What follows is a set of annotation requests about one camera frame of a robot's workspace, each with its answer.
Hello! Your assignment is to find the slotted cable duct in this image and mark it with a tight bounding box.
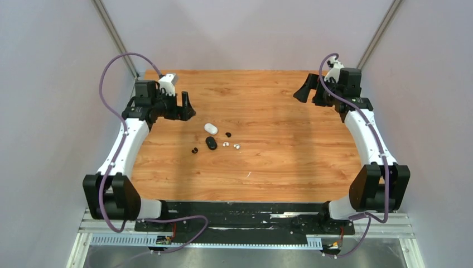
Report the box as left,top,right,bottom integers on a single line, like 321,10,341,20
90,234,323,250

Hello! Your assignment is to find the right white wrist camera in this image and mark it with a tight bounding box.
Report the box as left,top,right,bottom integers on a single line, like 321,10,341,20
324,56,344,83

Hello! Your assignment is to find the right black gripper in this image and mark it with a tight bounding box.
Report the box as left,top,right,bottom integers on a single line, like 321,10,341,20
293,73,342,107

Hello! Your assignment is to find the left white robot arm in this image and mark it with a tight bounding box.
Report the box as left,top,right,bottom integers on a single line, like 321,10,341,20
83,79,196,231

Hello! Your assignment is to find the white charging case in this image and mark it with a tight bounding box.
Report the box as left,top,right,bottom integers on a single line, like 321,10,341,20
204,123,218,135

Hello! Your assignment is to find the aluminium frame rail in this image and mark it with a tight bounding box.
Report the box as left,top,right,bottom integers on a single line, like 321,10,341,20
67,211,424,267

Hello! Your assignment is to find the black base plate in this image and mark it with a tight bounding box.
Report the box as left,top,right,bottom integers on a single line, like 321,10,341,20
134,202,355,245

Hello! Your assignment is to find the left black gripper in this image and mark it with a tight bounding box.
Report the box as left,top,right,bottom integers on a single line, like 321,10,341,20
151,89,196,121

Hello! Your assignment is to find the black charging case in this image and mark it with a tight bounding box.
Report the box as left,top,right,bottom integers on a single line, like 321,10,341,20
205,136,218,150

